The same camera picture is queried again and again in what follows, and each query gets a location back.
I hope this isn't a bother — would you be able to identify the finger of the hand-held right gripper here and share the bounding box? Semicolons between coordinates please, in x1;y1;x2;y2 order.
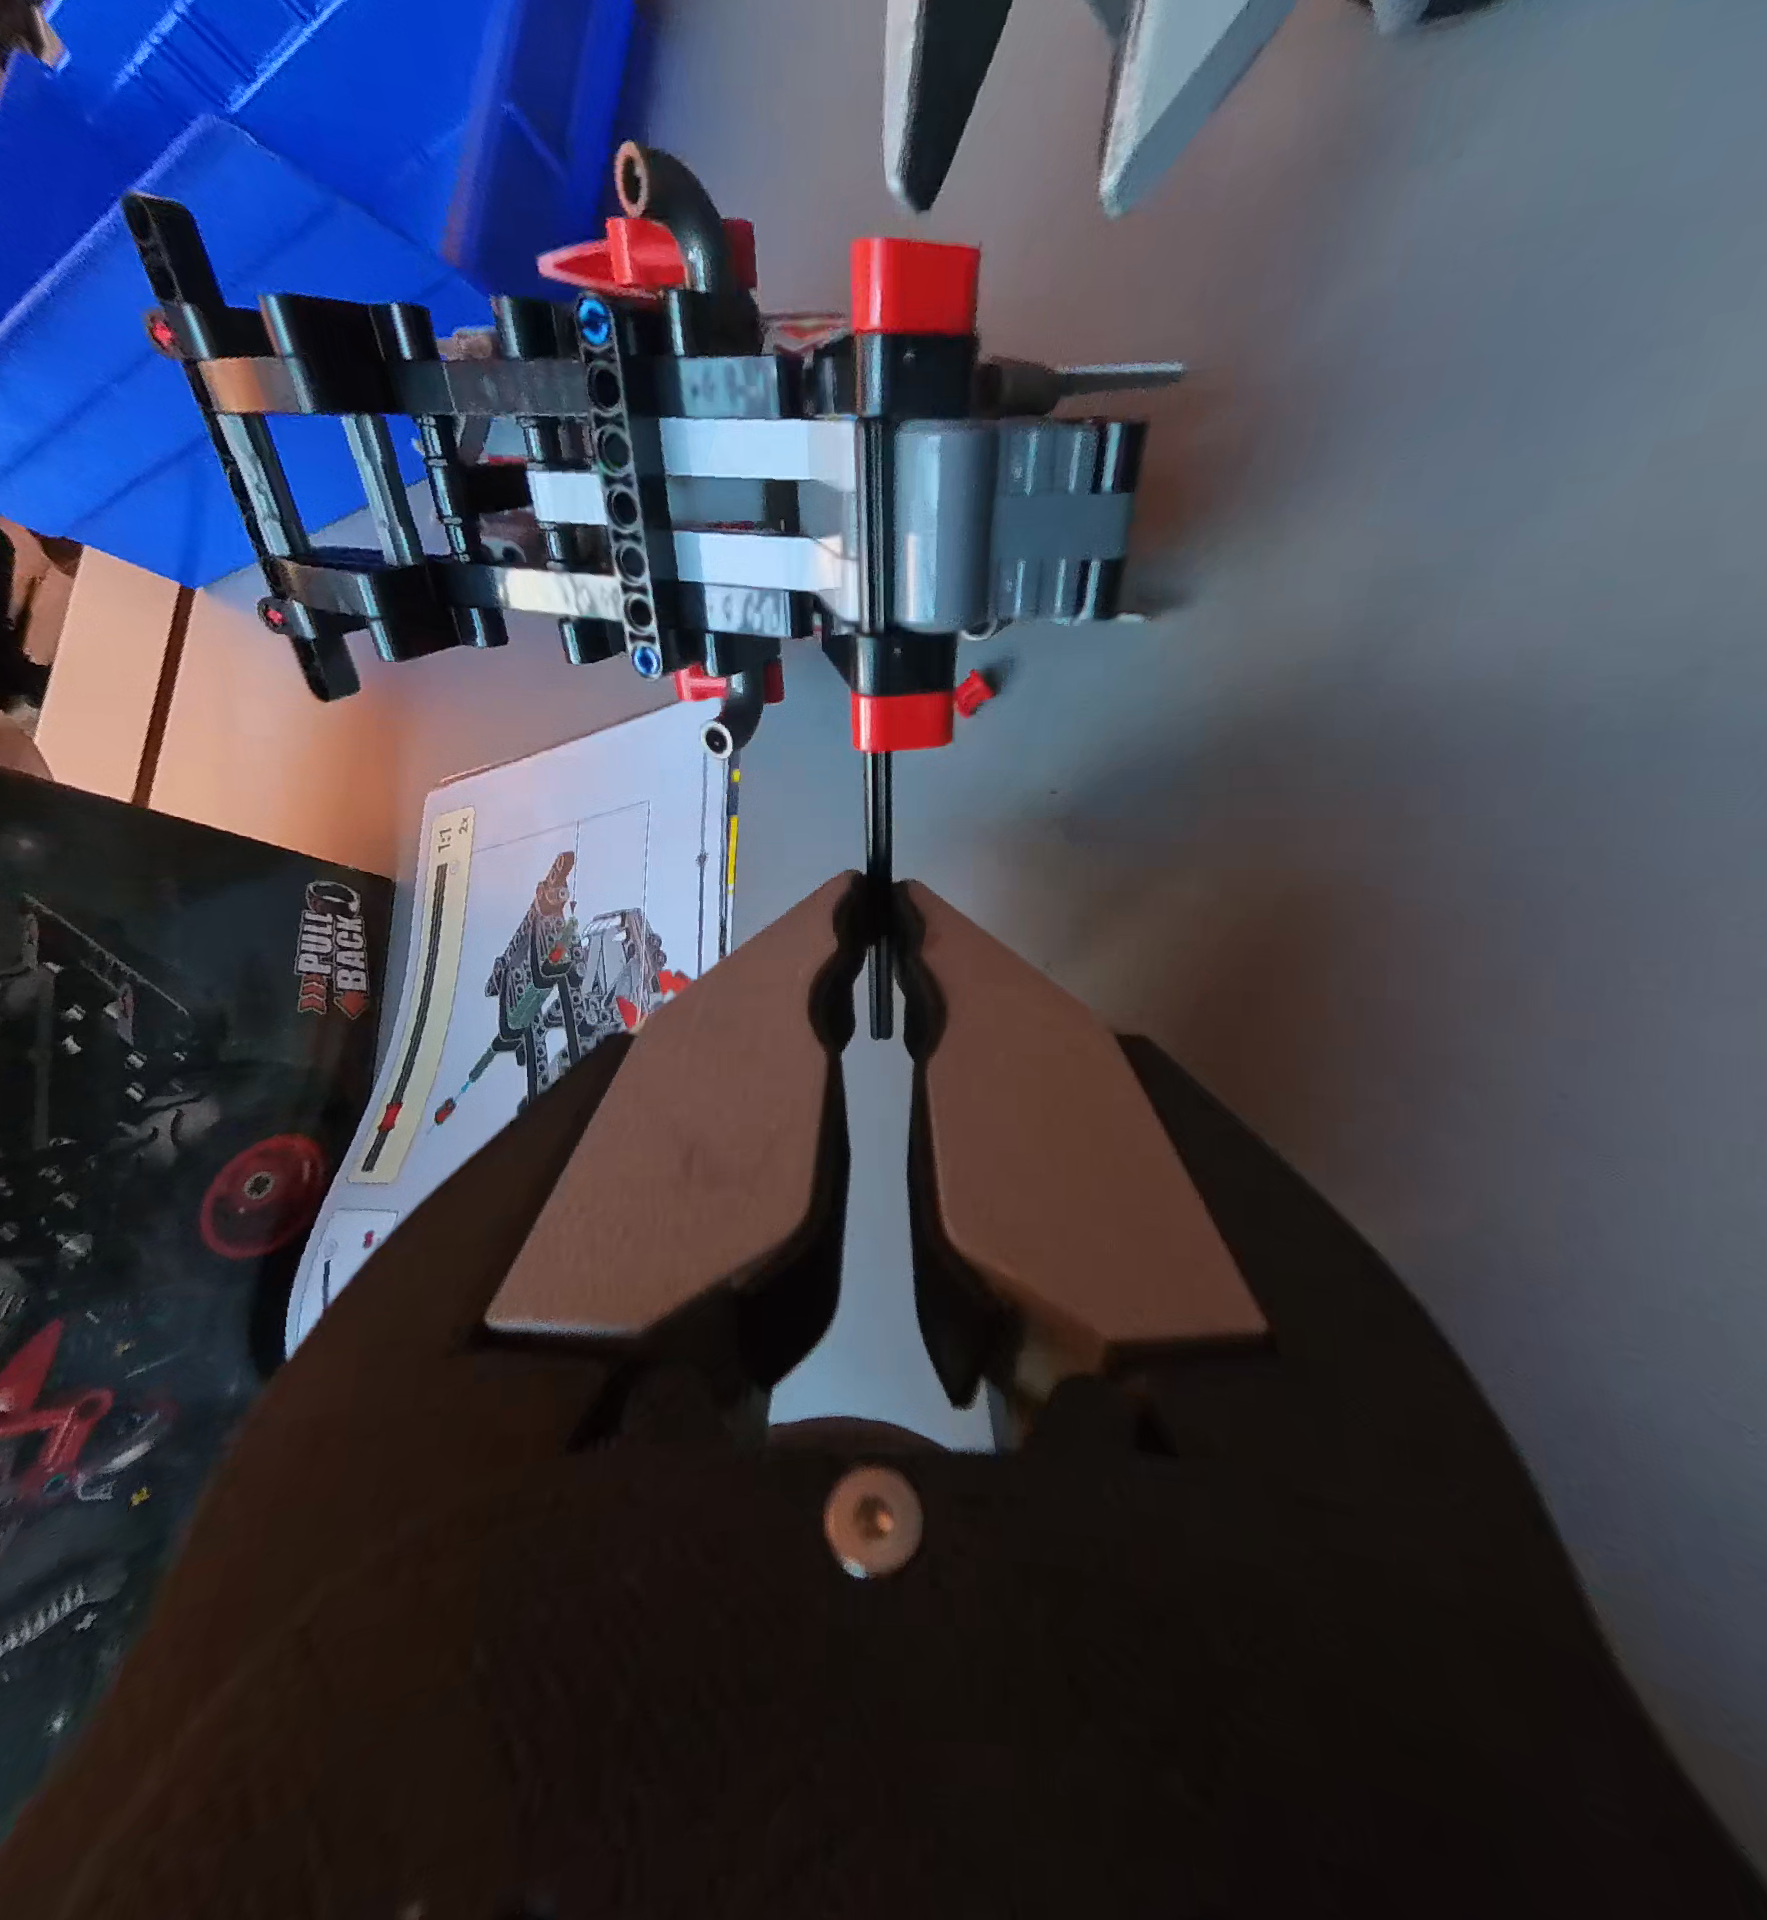
1099;0;1297;220
883;0;1011;212

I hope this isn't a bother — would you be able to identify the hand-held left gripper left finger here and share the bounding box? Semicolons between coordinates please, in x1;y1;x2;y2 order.
481;871;867;1393

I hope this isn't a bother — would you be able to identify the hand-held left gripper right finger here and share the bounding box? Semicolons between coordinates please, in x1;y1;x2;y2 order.
901;876;1273;1410

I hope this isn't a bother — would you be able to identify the black lego axle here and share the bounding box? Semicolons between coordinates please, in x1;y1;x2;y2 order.
865;741;897;1039

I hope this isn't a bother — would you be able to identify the black grey lego truck model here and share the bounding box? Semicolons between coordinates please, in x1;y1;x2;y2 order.
125;142;1187;755

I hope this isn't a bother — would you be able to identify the black toy set box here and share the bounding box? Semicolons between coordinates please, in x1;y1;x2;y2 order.
0;749;397;1697

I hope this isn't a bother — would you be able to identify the open instruction booklet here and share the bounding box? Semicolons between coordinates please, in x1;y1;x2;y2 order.
285;701;741;1360

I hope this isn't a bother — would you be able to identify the blue plastic bin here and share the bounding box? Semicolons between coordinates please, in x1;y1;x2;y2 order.
0;0;659;593

